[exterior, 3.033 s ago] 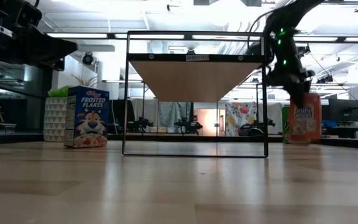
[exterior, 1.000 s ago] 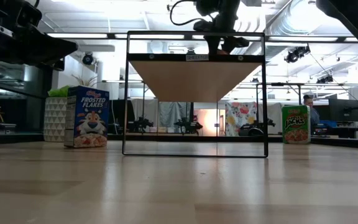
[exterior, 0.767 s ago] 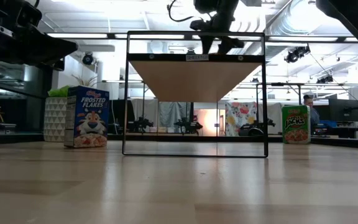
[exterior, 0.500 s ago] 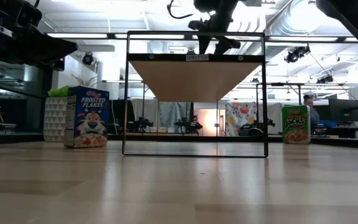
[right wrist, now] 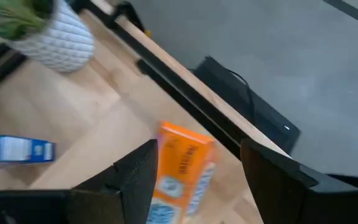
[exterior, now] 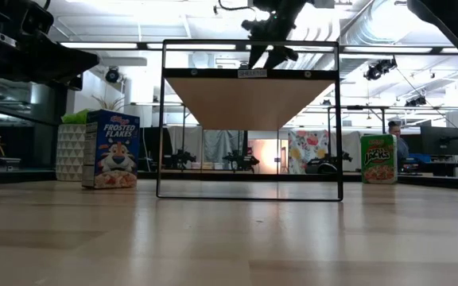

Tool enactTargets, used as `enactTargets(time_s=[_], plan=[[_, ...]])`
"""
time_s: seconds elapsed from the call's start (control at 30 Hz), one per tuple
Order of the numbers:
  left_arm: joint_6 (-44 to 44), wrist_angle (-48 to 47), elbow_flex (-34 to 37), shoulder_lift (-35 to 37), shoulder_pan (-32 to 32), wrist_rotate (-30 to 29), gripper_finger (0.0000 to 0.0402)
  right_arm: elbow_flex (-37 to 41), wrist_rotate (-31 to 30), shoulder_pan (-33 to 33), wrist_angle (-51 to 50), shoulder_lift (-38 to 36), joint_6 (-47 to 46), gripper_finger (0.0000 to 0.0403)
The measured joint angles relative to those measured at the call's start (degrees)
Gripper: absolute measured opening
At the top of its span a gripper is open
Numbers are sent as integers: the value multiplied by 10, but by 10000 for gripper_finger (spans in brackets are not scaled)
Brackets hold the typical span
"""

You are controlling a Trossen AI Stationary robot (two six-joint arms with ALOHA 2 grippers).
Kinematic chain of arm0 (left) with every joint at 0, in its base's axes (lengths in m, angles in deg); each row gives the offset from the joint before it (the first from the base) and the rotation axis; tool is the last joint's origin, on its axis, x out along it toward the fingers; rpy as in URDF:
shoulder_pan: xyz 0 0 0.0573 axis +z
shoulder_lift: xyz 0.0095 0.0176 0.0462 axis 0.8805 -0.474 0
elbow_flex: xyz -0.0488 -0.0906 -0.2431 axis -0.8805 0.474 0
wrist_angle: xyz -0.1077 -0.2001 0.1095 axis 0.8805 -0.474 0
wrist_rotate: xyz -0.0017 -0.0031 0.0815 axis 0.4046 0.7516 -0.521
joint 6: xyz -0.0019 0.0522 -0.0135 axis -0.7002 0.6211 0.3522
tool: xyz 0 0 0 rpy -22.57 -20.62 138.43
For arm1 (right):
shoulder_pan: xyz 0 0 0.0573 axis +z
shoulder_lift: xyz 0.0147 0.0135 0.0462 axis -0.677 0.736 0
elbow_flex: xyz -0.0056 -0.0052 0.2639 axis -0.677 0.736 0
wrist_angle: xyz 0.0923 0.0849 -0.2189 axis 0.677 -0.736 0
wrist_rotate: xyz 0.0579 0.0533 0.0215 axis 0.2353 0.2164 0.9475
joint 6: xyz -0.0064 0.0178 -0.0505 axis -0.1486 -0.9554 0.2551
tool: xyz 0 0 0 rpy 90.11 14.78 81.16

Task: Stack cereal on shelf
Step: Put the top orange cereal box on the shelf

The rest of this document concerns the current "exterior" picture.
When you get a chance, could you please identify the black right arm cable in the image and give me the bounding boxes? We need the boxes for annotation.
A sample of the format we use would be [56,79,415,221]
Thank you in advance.
[215,0,254,13]

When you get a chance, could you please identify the black frame wooden shelf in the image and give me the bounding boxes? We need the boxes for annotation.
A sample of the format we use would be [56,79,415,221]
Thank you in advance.
[156,38,344,203]

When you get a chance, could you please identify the blue Frosted Flakes cereal box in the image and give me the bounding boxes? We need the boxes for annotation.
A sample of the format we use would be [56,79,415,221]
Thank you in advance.
[81,109,142,190]

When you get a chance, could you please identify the person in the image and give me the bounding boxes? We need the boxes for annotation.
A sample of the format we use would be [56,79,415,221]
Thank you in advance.
[386,120,410,160]

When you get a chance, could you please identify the thin dry plant leaves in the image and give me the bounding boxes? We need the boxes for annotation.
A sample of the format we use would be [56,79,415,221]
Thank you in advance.
[91,94,126,112]

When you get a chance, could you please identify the grey hanging cloth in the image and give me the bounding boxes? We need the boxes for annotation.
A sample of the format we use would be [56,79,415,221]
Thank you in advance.
[202,129,241,164]

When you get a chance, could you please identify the floral hanging cloth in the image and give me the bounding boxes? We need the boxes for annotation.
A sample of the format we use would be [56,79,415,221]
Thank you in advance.
[287,129,330,175]

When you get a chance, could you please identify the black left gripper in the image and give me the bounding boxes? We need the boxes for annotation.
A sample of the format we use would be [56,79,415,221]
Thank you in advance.
[0,33,100,85]

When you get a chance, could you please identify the blue storage bin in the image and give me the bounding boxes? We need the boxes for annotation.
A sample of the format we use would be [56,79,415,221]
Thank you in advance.
[400,153,433,164]

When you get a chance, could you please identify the silver ventilation duct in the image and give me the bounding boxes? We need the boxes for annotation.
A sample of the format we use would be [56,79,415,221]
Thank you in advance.
[338,0,417,45]

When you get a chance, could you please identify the black ceiling spotlight cluster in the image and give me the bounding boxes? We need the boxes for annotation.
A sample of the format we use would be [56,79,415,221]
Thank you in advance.
[403,95,428,108]
[363,57,398,82]

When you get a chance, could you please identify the black background table frame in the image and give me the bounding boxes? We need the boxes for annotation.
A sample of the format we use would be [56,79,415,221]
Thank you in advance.
[325,104,458,135]

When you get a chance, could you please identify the green Apple Jacks cereal box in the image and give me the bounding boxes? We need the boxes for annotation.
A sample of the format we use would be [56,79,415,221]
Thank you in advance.
[359,133,399,185]

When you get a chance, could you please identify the dark computer monitor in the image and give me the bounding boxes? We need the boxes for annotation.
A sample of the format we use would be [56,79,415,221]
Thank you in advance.
[419,126,458,157]

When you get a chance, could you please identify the lime green foliage clump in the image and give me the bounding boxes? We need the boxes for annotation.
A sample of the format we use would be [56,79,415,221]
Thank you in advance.
[60,109,91,126]

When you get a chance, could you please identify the white hanging cloth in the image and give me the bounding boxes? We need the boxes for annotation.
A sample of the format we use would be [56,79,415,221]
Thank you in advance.
[166,126,203,160]
[340,130,363,172]

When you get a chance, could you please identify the black aluminium table frame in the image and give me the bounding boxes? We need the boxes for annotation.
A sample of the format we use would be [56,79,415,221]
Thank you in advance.
[0,168,458,193]

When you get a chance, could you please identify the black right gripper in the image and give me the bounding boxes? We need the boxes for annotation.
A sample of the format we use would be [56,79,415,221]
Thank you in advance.
[240,0,309,70]

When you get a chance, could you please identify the round black ceiling camera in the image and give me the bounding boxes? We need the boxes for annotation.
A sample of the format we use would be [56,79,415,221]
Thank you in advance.
[104,66,121,84]

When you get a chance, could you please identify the white triangle-patterned planter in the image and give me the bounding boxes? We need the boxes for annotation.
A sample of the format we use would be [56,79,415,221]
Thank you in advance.
[55,122,87,183]

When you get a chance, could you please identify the white shelf label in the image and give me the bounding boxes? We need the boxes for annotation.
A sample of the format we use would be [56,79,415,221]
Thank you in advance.
[237,68,269,79]

